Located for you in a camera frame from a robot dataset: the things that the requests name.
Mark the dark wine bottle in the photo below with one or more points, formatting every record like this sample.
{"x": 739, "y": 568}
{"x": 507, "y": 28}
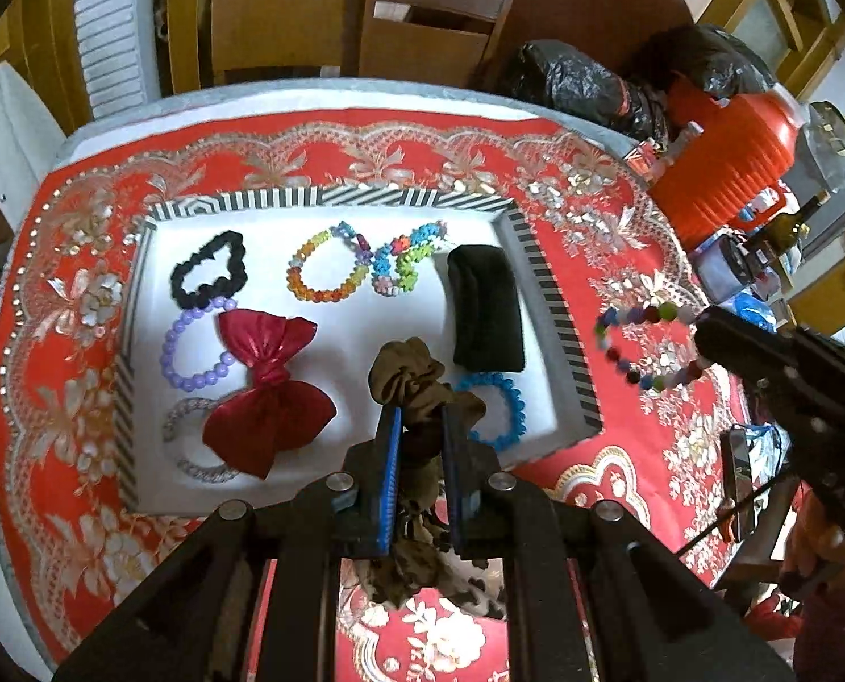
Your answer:
{"x": 784, "y": 227}

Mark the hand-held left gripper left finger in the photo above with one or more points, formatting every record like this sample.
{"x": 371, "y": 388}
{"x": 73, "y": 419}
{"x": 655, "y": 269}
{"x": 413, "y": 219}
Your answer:
{"x": 390, "y": 483}

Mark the white chair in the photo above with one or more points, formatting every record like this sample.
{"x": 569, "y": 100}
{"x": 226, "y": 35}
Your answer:
{"x": 17, "y": 142}

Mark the wooden chair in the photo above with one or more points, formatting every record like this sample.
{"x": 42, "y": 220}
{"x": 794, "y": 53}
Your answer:
{"x": 429, "y": 42}
{"x": 287, "y": 21}

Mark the person's right hand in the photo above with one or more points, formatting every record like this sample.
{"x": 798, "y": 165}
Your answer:
{"x": 809, "y": 540}

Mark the brown scrunchie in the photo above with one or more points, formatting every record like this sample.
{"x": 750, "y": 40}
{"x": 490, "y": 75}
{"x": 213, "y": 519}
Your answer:
{"x": 401, "y": 369}

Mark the red satin bow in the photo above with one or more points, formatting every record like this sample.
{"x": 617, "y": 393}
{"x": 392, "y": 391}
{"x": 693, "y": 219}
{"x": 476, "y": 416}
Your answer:
{"x": 266, "y": 398}

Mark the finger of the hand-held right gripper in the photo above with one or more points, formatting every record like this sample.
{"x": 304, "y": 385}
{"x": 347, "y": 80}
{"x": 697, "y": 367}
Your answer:
{"x": 720, "y": 337}

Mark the black headband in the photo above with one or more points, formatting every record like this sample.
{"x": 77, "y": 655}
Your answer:
{"x": 486, "y": 312}

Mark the black scrunchie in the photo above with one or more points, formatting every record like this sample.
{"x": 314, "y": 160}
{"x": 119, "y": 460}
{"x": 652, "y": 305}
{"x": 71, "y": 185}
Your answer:
{"x": 181, "y": 284}

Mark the round brown table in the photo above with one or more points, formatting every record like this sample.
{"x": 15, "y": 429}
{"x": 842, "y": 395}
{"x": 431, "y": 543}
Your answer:
{"x": 578, "y": 0}

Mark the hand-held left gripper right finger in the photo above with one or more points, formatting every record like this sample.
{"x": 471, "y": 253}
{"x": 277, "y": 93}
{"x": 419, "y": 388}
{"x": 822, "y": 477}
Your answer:
{"x": 452, "y": 483}

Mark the red floral tablecloth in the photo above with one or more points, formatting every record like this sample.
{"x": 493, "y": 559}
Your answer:
{"x": 74, "y": 383}

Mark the glass jar with lid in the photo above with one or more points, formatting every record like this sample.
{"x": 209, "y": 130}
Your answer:
{"x": 834, "y": 149}

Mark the orange thermos jug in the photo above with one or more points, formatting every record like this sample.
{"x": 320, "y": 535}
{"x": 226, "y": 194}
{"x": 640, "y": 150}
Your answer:
{"x": 720, "y": 163}

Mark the blue plastic bag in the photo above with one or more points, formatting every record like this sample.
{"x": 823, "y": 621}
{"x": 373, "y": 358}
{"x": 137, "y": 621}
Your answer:
{"x": 756, "y": 312}

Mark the white radiator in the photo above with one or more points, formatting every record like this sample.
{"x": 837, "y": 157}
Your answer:
{"x": 113, "y": 28}

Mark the white tray with striped rim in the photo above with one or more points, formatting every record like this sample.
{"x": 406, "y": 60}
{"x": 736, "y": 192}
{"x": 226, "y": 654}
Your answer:
{"x": 351, "y": 327}

